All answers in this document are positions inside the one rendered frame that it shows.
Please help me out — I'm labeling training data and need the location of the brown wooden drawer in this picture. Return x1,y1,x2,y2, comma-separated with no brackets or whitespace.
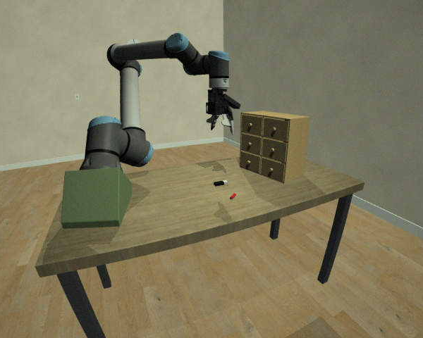
262,137,287,162
261,157,285,182
240,151,261,173
241,133,262,155
263,118,289,141
242,115,263,135

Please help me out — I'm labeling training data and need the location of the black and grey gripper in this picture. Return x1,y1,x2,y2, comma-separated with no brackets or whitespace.
206,89,233,135

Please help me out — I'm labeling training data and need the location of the light wooden chest of drawers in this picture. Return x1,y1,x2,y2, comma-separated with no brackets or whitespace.
240,111,310,184

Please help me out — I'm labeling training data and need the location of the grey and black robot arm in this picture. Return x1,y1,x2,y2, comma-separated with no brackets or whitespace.
79,33,229,171

